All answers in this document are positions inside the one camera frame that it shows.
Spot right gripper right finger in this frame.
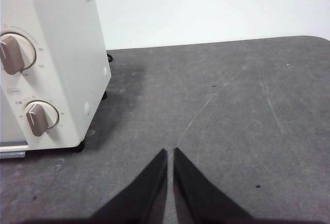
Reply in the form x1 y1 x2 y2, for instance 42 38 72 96
173 147 258 224

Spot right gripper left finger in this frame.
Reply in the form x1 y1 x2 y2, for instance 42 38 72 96
87 148 169 224

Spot cream oven knob beige grip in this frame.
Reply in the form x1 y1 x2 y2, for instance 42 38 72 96
24 100 60 137
0 32 37 76

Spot grey oven crumb tray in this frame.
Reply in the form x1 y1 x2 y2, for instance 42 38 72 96
0 151 26 159

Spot cream Toshiba toaster oven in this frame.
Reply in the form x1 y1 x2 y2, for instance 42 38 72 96
0 0 112 159

